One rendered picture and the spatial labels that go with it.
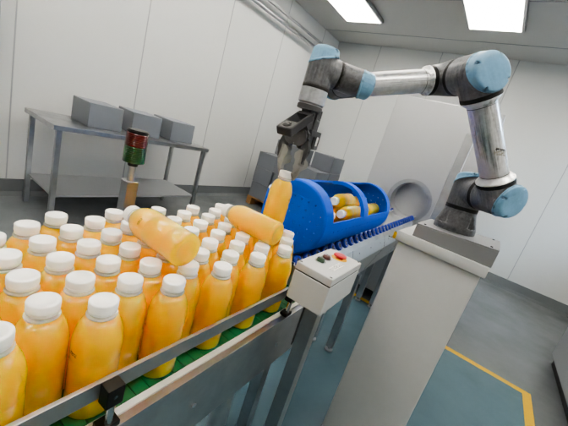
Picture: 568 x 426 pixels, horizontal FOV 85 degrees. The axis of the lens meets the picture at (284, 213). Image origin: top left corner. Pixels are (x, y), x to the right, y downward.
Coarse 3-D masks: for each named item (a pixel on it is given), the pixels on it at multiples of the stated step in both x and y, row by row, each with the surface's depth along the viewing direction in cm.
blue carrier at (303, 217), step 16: (304, 192) 114; (320, 192) 112; (336, 192) 178; (352, 192) 194; (368, 192) 188; (384, 192) 181; (288, 208) 117; (304, 208) 113; (320, 208) 110; (368, 208) 148; (384, 208) 183; (288, 224) 118; (304, 224) 114; (320, 224) 110; (336, 224) 118; (352, 224) 134; (368, 224) 155; (304, 240) 114; (320, 240) 112; (336, 240) 133
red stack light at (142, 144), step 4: (128, 132) 92; (128, 136) 92; (132, 136) 92; (136, 136) 92; (140, 136) 92; (144, 136) 93; (148, 136) 95; (128, 140) 92; (132, 140) 92; (136, 140) 92; (140, 140) 93; (144, 140) 94; (148, 140) 96; (128, 144) 92; (132, 144) 92; (136, 144) 93; (140, 144) 93; (144, 144) 94; (140, 148) 94; (144, 148) 95
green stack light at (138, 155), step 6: (126, 150) 93; (132, 150) 93; (138, 150) 94; (144, 150) 95; (126, 156) 93; (132, 156) 93; (138, 156) 94; (144, 156) 96; (132, 162) 94; (138, 162) 95; (144, 162) 97
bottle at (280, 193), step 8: (272, 184) 91; (280, 184) 89; (288, 184) 90; (272, 192) 90; (280, 192) 89; (288, 192) 90; (272, 200) 90; (280, 200) 89; (288, 200) 91; (264, 208) 93; (272, 208) 90; (280, 208) 90; (272, 216) 91; (280, 216) 91
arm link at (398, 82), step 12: (372, 72) 99; (384, 72) 99; (396, 72) 100; (408, 72) 100; (420, 72) 101; (432, 72) 100; (384, 84) 98; (396, 84) 99; (408, 84) 100; (420, 84) 101; (432, 84) 101; (336, 96) 96
